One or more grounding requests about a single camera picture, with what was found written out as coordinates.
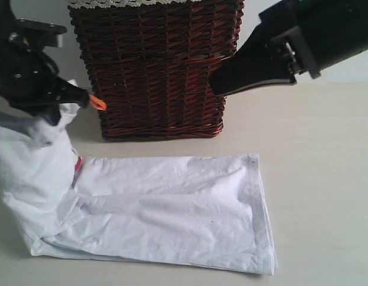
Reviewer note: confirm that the grey lace-trimmed basket liner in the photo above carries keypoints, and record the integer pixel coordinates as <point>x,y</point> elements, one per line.
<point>90,4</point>

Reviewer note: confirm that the dark red wicker basket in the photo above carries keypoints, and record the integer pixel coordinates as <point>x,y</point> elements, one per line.
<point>151,65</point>

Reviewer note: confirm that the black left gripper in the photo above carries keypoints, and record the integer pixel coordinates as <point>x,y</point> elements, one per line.
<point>29,81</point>

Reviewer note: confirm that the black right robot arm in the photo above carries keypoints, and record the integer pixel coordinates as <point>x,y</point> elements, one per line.
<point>330,32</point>

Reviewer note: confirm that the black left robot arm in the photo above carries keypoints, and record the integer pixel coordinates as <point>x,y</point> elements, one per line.
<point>2,18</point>

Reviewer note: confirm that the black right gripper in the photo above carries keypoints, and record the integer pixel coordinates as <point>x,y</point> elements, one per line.
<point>270,56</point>

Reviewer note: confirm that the orange perforated tag loop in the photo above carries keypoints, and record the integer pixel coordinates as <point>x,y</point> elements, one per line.
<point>97,103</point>

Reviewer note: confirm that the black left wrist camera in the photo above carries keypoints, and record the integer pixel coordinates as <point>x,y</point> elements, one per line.
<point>39,35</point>

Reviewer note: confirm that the white t-shirt red lettering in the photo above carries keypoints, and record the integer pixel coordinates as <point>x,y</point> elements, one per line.
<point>198,211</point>

